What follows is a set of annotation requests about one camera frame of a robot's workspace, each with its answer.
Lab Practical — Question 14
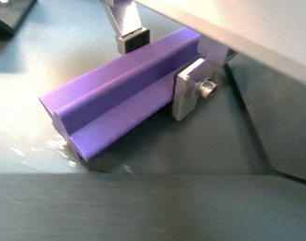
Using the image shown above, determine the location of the black curved fixture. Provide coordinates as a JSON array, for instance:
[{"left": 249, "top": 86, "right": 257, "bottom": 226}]
[{"left": 0, "top": 0, "right": 36, "bottom": 37}]

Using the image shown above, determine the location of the purple star prism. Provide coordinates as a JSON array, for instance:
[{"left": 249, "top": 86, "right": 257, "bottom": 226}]
[{"left": 39, "top": 28, "right": 199, "bottom": 161}]

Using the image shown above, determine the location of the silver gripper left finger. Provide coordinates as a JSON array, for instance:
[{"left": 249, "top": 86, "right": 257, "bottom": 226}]
[{"left": 100, "top": 0, "right": 150, "bottom": 55}]

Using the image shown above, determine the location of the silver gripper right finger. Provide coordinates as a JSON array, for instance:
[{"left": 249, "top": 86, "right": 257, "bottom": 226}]
[{"left": 173, "top": 36, "right": 237, "bottom": 121}]

